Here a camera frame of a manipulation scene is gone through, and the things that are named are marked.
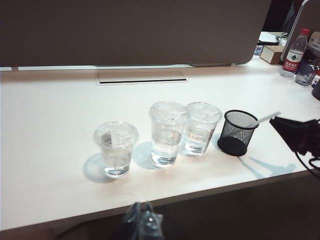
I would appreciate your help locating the brown cardboard box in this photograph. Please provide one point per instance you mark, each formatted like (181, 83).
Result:
(272, 55)

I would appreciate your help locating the brown desk partition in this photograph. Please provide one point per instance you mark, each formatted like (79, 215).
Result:
(125, 30)

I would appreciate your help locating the blue tinted plastic bottle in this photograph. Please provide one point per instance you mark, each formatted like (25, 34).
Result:
(306, 73)

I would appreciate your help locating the red cap water bottle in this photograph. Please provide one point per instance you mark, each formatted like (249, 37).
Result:
(293, 55)

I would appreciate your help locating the white partition base rail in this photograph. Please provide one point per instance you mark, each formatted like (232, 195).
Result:
(75, 67)

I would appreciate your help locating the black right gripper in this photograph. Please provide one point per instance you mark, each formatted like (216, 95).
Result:
(313, 137)

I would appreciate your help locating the white curved monitor frame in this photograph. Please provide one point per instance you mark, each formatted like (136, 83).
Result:
(293, 27)

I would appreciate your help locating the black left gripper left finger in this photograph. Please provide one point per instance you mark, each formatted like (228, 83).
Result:
(133, 222)

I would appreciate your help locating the black mesh pen holder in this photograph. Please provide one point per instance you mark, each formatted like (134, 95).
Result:
(235, 140)

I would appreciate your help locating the medium clear cup with label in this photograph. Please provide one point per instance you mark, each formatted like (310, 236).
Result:
(200, 135)

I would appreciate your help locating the large clear lidded cup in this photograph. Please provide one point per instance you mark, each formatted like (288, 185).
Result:
(166, 140)

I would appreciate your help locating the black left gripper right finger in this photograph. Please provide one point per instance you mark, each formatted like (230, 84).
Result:
(151, 222)

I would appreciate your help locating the small clear lidded cup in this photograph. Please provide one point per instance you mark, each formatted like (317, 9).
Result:
(116, 150)

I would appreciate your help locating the white straw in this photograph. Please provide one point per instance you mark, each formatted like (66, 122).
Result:
(268, 117)

